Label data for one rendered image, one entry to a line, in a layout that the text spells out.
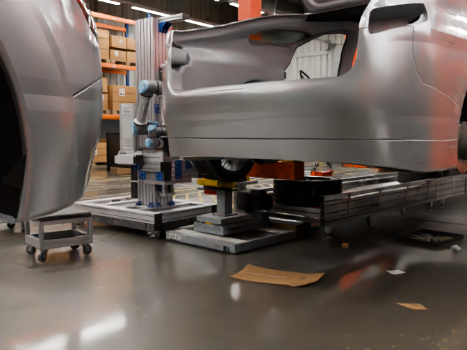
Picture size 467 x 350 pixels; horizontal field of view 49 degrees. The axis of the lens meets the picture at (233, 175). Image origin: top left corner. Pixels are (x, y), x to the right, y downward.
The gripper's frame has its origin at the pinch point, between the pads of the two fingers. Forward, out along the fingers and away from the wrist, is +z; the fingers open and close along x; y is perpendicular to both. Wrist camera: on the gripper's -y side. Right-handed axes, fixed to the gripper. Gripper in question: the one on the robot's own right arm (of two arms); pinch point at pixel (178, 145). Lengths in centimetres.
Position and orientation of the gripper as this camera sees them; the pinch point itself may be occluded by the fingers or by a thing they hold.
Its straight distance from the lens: 467.5
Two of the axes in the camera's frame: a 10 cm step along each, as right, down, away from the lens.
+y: 0.0, -10.0, -0.8
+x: -7.3, -0.5, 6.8
